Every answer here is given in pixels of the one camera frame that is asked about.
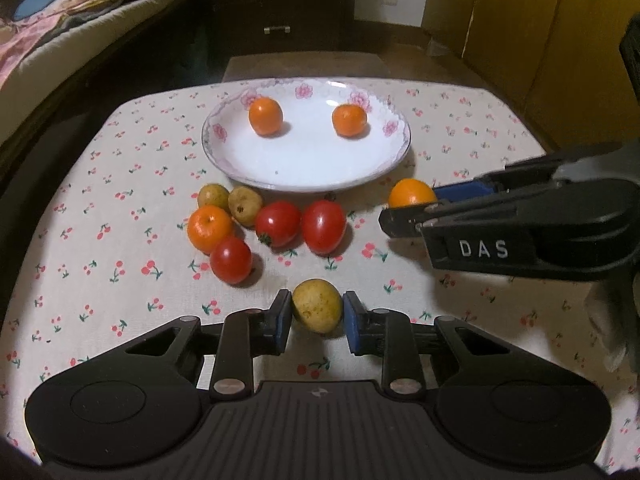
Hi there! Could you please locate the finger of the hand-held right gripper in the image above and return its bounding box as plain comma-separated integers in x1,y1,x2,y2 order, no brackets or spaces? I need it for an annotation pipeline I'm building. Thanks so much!
378,182,557,240
433,142,624,205

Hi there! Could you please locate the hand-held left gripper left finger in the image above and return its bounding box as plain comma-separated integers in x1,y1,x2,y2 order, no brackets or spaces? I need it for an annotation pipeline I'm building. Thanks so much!
125,289,294,402

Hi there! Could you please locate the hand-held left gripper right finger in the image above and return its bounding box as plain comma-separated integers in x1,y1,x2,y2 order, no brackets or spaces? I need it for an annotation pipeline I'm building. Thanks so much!
342,290,512,402

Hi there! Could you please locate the small orange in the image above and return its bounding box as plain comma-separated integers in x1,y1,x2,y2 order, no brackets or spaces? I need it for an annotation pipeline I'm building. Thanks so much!
388,179,438,209
332,104,369,138
248,97,284,136
187,205,235,255

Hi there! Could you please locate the small yellow-green fruit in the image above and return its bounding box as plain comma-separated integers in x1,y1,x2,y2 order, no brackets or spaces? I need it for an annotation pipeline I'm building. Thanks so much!
197,183,231,211
228,186,264,227
292,279,344,336

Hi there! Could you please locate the red tomato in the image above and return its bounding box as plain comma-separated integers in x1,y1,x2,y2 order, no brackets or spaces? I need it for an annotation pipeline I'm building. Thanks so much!
301,200,347,255
210,237,253,285
255,201,302,248

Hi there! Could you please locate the white floral-rimmed plate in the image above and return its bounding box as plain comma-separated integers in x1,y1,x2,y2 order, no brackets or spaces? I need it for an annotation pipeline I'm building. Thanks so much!
201,78,413,192

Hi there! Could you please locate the person's right hand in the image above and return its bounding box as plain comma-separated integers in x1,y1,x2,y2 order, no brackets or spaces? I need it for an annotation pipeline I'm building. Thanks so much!
584,280,635,373

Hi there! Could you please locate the yellow wooden wardrobe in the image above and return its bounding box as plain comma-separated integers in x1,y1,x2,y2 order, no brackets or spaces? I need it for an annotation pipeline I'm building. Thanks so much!
422,0,640,152

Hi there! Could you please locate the brown chair seat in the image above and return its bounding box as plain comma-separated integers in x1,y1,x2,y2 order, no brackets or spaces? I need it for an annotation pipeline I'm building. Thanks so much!
222,52,392,84

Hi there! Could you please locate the cherry-print tablecloth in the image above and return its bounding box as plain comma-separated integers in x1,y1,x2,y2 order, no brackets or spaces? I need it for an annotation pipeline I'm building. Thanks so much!
0,77,640,472

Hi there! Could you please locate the dark wooden dresser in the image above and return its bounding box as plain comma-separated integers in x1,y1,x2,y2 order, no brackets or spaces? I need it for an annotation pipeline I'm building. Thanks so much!
192,0,359,59

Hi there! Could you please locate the bed with bedding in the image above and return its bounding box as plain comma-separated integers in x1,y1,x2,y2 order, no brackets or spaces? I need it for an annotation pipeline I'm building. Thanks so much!
0,0,194,147

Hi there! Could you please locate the pink floral blanket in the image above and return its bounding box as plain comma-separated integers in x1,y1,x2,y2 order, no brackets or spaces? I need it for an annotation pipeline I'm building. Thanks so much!
0,0,191,86

